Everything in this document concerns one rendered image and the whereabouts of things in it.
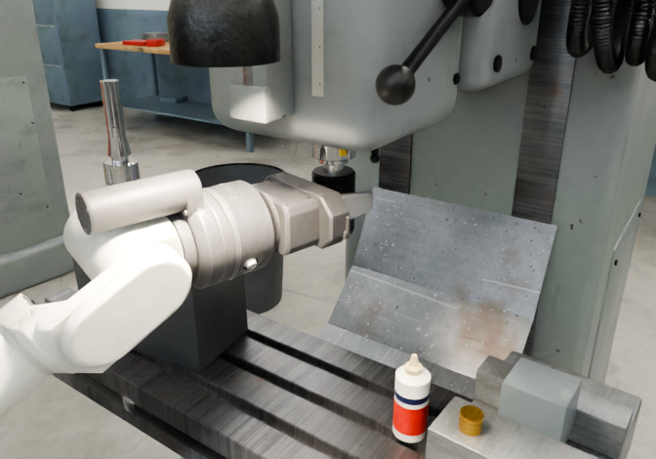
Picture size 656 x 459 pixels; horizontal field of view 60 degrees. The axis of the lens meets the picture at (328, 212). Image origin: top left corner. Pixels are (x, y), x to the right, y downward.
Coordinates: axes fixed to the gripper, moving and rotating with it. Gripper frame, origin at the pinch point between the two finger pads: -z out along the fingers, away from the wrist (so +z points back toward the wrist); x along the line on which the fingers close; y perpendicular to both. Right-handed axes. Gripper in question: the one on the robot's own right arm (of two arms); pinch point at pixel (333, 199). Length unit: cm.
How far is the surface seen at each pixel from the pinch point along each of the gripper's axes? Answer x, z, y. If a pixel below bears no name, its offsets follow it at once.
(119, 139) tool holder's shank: 32.6, 10.5, -2.0
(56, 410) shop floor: 149, 5, 124
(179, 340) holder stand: 19.6, 10.7, 23.6
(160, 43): 534, -228, 34
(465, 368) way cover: -2.9, -24.2, 32.2
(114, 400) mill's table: 25.2, 18.8, 33.0
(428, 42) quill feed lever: -13.9, 2.5, -17.5
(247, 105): -3.4, 12.6, -12.3
